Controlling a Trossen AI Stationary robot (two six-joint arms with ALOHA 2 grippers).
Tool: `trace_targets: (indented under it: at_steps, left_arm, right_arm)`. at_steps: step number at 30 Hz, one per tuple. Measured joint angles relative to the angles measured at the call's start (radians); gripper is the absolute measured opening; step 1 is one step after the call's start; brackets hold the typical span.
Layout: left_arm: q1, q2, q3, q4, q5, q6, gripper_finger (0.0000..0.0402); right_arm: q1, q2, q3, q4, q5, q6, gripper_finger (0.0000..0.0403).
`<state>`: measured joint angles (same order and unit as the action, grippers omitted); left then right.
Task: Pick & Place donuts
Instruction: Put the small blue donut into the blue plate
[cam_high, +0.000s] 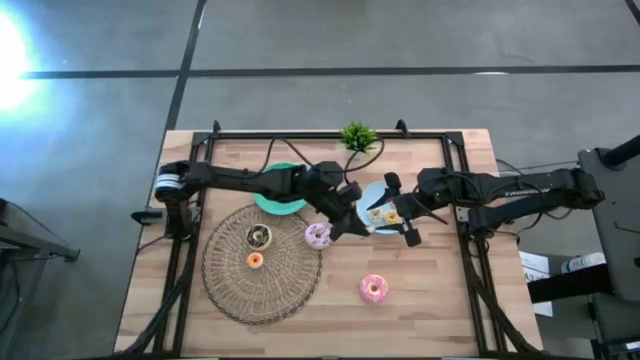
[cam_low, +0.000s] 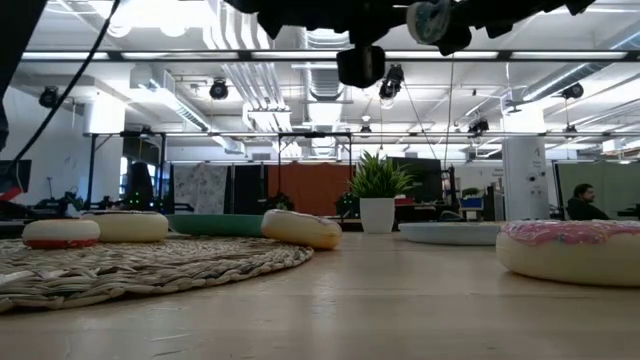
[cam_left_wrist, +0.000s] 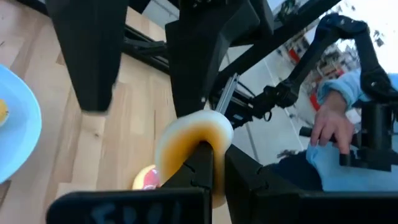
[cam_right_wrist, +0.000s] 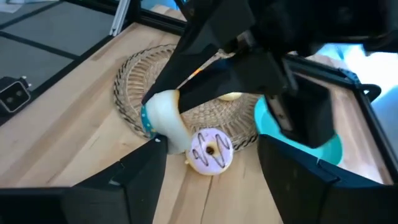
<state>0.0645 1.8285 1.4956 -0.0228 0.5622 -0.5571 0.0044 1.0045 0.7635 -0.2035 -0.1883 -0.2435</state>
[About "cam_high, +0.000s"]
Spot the chocolate glazed donut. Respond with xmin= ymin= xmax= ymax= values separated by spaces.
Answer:
xmin=245 ymin=223 xmax=274 ymax=252

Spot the white plastic bottle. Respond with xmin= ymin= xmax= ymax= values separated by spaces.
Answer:
xmin=560 ymin=252 xmax=608 ymax=275

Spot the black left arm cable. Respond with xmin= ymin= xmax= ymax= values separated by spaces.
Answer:
xmin=257 ymin=135 xmax=386 ymax=184

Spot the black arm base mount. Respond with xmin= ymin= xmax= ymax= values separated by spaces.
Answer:
xmin=130 ymin=206 xmax=167 ymax=227

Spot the light blue plastic plate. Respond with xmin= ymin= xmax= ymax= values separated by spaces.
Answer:
xmin=355 ymin=180 xmax=402 ymax=236

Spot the dark metal side table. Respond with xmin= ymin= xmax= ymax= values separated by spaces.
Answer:
xmin=0 ymin=197 xmax=81 ymax=264

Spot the round wicker mat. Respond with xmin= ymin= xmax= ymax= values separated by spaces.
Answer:
xmin=201 ymin=203 xmax=324 ymax=326

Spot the white printed paper sheet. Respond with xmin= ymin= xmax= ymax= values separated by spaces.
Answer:
xmin=518 ymin=250 xmax=554 ymax=318

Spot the black flat shelf bar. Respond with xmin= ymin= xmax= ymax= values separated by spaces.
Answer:
xmin=527 ymin=263 xmax=615 ymax=305

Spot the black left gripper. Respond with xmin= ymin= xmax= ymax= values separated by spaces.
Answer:
xmin=319 ymin=182 xmax=375 ymax=243

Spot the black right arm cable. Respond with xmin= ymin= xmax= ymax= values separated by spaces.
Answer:
xmin=423 ymin=199 xmax=576 ymax=239

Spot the small green potted plant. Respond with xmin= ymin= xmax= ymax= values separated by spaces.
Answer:
xmin=339 ymin=121 xmax=380 ymax=154

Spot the black metal table frame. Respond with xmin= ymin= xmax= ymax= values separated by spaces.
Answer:
xmin=117 ymin=119 xmax=544 ymax=360

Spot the black round tube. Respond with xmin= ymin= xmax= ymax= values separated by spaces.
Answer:
xmin=599 ymin=134 xmax=640 ymax=169

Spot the purple glazed donut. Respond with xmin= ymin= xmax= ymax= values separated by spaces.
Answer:
xmin=304 ymin=222 xmax=334 ymax=251

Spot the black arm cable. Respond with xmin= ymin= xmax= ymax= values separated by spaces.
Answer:
xmin=423 ymin=199 xmax=576 ymax=239
xmin=257 ymin=135 xmax=386 ymax=184

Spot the thin dark floor cable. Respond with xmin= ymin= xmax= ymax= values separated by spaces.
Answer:
xmin=496 ymin=157 xmax=581 ymax=174

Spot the pink sprinkled donut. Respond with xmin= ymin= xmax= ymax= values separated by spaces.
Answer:
xmin=359 ymin=273 xmax=390 ymax=304

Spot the grey metal stand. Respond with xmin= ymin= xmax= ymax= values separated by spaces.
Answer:
xmin=578 ymin=147 xmax=640 ymax=304

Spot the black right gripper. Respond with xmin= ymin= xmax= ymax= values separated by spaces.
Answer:
xmin=370 ymin=171 xmax=436 ymax=249

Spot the teal plastic plate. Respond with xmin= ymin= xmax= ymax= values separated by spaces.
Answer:
xmin=253 ymin=162 xmax=309 ymax=217

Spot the dark grey seat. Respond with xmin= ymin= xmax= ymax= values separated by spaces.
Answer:
xmin=588 ymin=292 xmax=640 ymax=360

